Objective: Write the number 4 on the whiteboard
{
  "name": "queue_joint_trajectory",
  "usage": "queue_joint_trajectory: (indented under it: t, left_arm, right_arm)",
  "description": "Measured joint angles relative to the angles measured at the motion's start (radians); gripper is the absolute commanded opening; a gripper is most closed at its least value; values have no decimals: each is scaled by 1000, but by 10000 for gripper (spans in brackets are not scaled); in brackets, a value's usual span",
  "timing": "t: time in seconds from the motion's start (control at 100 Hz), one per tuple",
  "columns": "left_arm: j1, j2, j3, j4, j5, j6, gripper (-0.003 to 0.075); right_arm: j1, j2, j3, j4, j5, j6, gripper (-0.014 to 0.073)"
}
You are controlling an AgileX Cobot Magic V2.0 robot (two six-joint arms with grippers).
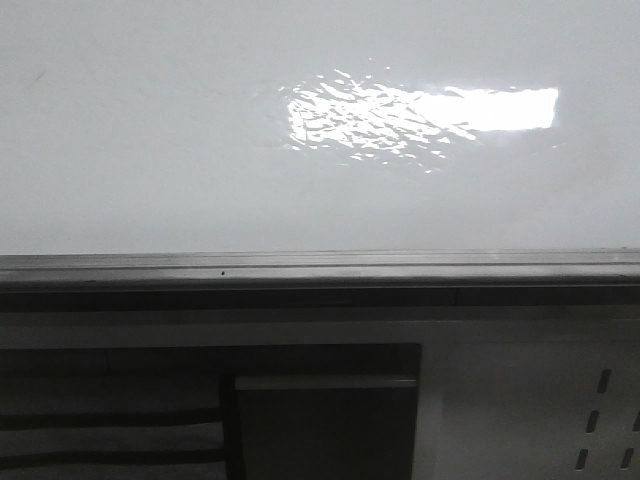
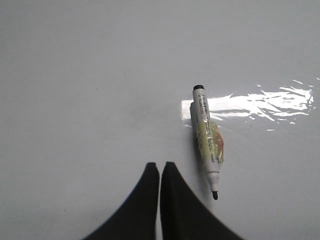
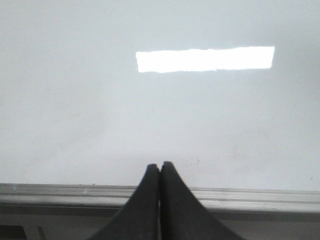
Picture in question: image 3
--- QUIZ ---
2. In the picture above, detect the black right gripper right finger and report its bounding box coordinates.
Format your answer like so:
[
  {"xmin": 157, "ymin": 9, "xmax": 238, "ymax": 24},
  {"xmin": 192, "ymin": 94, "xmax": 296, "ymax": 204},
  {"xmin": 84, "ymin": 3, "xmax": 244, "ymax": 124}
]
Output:
[{"xmin": 160, "ymin": 161, "xmax": 242, "ymax": 240}]

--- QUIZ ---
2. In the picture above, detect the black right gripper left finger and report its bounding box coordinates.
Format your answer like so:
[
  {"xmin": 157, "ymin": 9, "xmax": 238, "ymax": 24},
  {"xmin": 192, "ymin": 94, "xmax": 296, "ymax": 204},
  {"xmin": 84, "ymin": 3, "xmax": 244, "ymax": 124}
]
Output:
[{"xmin": 89, "ymin": 164, "xmax": 160, "ymax": 240}]

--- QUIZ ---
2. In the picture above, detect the white whiteboard with aluminium frame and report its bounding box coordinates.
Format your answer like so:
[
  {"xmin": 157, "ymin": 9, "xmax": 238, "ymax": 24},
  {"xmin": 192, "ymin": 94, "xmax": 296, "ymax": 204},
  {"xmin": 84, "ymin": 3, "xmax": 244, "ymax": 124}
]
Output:
[{"xmin": 0, "ymin": 0, "xmax": 320, "ymax": 218}]

